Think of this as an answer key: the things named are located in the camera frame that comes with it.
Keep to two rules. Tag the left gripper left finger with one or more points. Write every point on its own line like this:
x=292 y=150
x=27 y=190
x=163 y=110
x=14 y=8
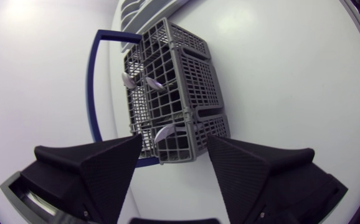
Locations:
x=105 y=174

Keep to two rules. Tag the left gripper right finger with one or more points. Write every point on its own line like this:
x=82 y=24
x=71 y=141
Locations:
x=248 y=180

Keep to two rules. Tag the grey cutlery basket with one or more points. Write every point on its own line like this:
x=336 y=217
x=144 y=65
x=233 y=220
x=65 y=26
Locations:
x=170 y=93

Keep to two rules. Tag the grey cutlery tray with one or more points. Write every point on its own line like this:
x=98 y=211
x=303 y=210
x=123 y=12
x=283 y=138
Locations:
x=142 y=15

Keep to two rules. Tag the steel spoon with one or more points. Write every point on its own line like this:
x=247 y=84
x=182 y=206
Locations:
x=165 y=132
x=128 y=81
x=155 y=84

